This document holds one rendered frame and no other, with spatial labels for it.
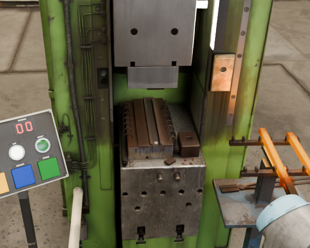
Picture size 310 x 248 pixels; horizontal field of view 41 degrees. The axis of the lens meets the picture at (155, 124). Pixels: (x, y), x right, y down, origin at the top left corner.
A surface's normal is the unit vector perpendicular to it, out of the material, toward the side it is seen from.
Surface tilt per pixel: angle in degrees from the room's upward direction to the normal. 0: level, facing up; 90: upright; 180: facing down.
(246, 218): 0
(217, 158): 90
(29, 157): 60
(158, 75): 90
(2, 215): 0
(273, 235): 83
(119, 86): 90
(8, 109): 0
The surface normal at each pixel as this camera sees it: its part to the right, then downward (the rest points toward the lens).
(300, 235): -0.59, -0.45
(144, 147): 0.10, 0.54
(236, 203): 0.03, -0.84
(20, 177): 0.46, -0.01
